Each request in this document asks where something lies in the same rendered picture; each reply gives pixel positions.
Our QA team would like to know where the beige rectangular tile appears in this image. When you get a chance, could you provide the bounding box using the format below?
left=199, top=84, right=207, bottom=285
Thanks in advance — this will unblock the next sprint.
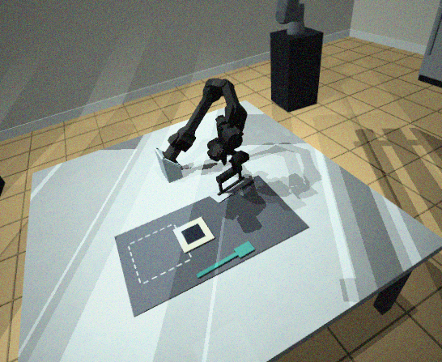
left=173, top=217, right=215, bottom=253

